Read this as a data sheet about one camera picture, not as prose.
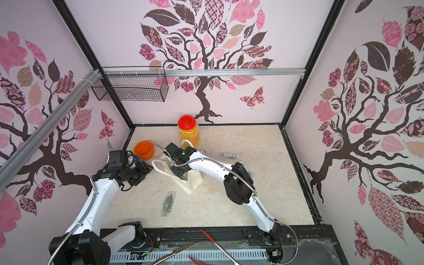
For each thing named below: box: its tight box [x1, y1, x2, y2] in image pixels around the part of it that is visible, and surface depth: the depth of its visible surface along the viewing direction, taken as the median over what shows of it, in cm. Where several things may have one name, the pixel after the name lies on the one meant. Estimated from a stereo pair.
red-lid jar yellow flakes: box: [177, 114, 200, 149], surface depth 98 cm
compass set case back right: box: [218, 152, 240, 159], surface depth 103 cm
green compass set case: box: [161, 191, 177, 220], surface depth 85 cm
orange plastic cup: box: [133, 140, 155, 161], surface depth 104 cm
